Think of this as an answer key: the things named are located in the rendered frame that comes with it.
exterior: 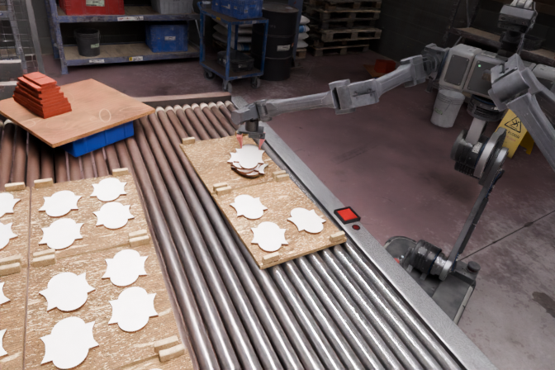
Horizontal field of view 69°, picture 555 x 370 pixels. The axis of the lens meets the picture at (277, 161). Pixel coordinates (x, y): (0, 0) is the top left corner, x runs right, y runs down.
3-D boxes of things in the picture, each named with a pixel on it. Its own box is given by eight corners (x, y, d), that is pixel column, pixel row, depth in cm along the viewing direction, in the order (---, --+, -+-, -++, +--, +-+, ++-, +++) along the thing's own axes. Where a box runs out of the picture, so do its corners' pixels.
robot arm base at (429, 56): (435, 80, 166) (445, 51, 159) (429, 84, 160) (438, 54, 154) (415, 73, 170) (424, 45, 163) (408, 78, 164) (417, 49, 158)
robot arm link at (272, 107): (359, 108, 138) (353, 77, 135) (351, 113, 134) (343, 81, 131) (268, 120, 167) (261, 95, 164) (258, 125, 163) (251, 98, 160)
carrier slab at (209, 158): (247, 136, 205) (247, 133, 205) (287, 179, 176) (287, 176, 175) (179, 146, 189) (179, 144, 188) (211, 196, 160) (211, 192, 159)
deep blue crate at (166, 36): (179, 43, 591) (179, 16, 572) (189, 51, 562) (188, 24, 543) (144, 44, 568) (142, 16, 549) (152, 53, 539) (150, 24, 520)
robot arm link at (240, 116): (274, 119, 163) (268, 97, 161) (254, 127, 155) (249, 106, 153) (253, 121, 171) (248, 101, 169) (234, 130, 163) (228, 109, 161)
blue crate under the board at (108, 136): (96, 114, 207) (94, 96, 202) (135, 135, 193) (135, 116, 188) (35, 133, 185) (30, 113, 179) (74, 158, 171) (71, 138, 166)
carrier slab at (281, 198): (288, 180, 175) (289, 177, 175) (346, 241, 146) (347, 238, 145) (212, 197, 159) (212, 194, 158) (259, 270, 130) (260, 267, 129)
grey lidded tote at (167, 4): (182, 7, 565) (182, -11, 553) (195, 13, 543) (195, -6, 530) (148, 8, 537) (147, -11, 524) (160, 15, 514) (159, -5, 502)
